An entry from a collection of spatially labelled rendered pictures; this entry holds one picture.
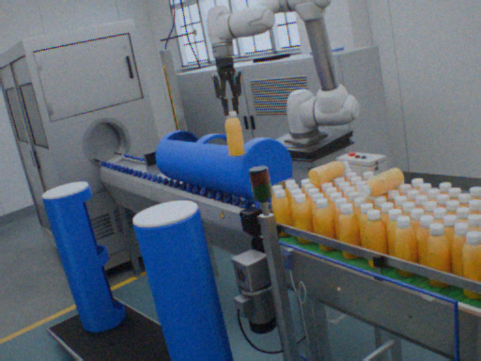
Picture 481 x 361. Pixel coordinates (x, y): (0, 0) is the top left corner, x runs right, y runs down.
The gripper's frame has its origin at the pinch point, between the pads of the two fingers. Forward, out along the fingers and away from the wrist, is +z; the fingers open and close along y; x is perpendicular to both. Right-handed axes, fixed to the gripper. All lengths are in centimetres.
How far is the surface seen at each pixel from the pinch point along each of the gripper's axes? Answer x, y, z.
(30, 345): -163, 85, 141
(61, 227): -109, 56, 55
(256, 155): -0.5, -10.1, 22.2
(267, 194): 49, 20, 28
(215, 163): -21.7, -1.2, 24.8
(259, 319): 21, 13, 83
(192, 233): 0, 26, 48
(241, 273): 20, 17, 62
